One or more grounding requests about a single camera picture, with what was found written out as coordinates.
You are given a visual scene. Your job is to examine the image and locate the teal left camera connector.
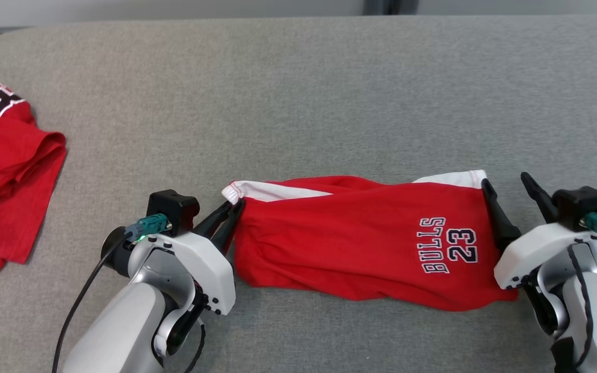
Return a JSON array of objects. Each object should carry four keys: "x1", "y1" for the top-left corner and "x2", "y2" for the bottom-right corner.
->
[{"x1": 125, "y1": 213, "x2": 169, "y2": 243}]

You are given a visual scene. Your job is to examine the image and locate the red Bulls 23 shorts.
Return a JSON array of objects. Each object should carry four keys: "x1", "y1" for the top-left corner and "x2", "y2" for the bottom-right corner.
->
[{"x1": 221, "y1": 169, "x2": 519, "y2": 312}]

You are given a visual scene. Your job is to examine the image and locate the grey partition post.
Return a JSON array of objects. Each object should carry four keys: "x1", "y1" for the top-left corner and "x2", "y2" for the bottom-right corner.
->
[{"x1": 363, "y1": 0, "x2": 418, "y2": 15}]

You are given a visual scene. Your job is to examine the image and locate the thick black left camera cable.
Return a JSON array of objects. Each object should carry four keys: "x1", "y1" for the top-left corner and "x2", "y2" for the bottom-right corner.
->
[{"x1": 51, "y1": 233, "x2": 136, "y2": 373}]

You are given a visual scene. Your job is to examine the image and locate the red white basketball jersey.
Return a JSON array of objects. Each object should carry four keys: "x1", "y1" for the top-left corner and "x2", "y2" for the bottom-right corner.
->
[{"x1": 0, "y1": 83, "x2": 67, "y2": 280}]

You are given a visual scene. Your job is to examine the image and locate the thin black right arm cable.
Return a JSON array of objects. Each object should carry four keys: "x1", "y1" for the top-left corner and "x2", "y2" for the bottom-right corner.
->
[{"x1": 568, "y1": 243, "x2": 597, "y2": 363}]

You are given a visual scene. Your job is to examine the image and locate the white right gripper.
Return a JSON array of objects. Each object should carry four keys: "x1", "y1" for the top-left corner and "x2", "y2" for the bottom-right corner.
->
[{"x1": 481, "y1": 172, "x2": 597, "y2": 337}]

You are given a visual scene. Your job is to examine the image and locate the thin black left gripper cable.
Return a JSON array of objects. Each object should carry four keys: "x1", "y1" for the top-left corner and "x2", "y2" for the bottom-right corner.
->
[{"x1": 183, "y1": 321, "x2": 207, "y2": 373}]

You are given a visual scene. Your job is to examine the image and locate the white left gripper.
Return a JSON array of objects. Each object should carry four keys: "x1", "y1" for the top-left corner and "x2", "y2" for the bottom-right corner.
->
[{"x1": 101, "y1": 199, "x2": 246, "y2": 358}]

